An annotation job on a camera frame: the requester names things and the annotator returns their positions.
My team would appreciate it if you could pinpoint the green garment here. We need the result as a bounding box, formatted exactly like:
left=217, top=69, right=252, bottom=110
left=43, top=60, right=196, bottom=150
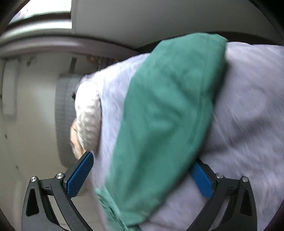
left=97, top=33, right=227, bottom=230

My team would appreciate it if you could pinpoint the beige wrinkled pillow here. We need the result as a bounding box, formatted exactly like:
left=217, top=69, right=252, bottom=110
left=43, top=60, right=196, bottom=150
left=70, top=119, right=86, bottom=160

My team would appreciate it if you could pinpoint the grey quilted headboard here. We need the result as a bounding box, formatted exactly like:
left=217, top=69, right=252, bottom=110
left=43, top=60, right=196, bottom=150
left=54, top=75, right=80, bottom=167

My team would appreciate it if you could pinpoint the white wrinkled pillow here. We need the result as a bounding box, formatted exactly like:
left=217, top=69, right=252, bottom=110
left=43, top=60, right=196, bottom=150
left=75, top=93, right=102, bottom=153

